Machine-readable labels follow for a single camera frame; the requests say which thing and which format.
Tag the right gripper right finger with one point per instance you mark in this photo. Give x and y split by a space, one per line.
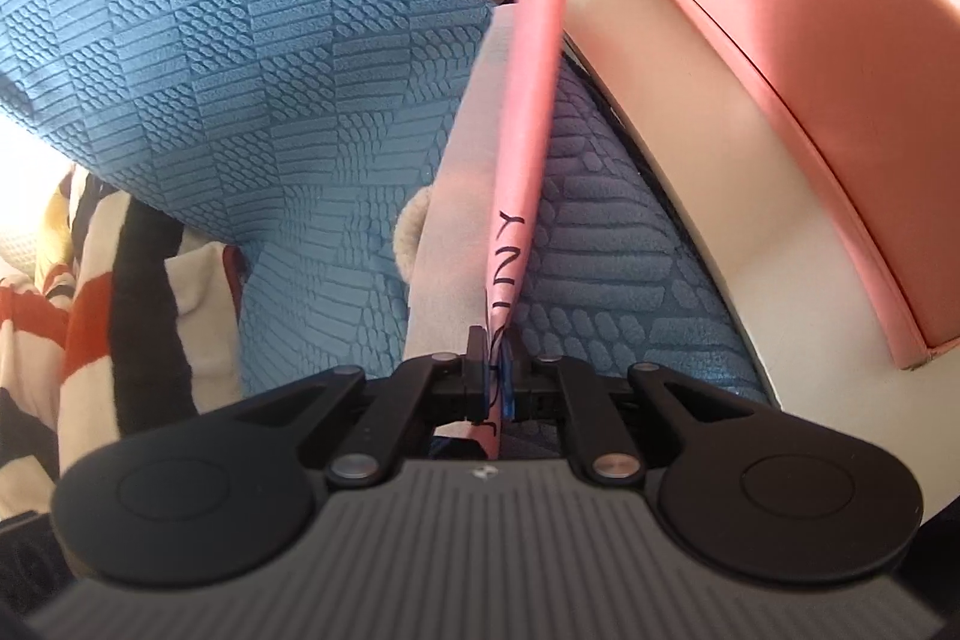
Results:
567 394

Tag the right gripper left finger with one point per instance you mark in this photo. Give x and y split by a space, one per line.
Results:
424 393

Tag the pink white paper bag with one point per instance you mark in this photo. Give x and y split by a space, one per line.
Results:
466 244

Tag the striped red black blanket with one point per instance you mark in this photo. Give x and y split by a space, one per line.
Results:
128 321

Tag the blue textured pillow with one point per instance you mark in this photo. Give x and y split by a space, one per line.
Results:
295 129

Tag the pink open cardboard box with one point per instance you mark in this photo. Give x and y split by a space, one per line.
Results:
865 93

